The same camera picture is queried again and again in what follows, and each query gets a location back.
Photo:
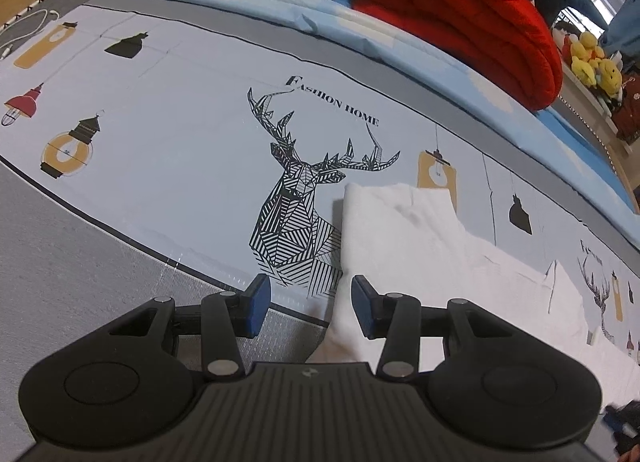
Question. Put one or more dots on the beige studded bed frame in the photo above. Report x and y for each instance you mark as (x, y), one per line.
(590, 111)

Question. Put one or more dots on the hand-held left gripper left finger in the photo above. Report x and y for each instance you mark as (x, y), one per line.
(257, 304)

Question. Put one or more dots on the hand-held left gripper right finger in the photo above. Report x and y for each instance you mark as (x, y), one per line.
(364, 307)

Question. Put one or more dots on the white towel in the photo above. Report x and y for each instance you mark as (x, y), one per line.
(425, 262)

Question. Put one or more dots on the red folded blanket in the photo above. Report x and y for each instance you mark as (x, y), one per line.
(450, 1)

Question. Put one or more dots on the deer and lamp printed bedsheet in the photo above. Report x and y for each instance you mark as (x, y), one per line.
(175, 141)

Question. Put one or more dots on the light blue cloud printed sheet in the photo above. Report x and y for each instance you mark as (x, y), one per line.
(350, 26)

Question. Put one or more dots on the brown bag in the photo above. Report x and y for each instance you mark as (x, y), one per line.
(630, 106)

